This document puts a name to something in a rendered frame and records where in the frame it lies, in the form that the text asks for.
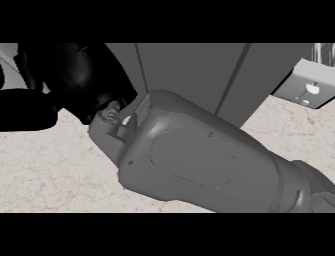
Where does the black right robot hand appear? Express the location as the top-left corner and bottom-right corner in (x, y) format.
(0, 42), (139, 132)

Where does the grey cabinet door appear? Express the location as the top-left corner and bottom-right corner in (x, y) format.
(104, 42), (315, 129)

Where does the silver toaster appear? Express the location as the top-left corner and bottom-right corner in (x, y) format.
(271, 42), (335, 110)

